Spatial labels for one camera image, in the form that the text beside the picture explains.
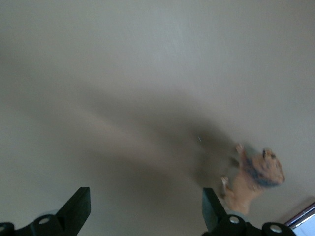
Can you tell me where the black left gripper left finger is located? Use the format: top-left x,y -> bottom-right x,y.
31,187 -> 91,236

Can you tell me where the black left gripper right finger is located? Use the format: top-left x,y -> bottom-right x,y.
201,188 -> 261,236

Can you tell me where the smartphone with white screen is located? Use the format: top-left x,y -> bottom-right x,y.
284,195 -> 315,236

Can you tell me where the brown lion statue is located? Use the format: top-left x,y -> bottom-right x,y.
220,143 -> 286,217

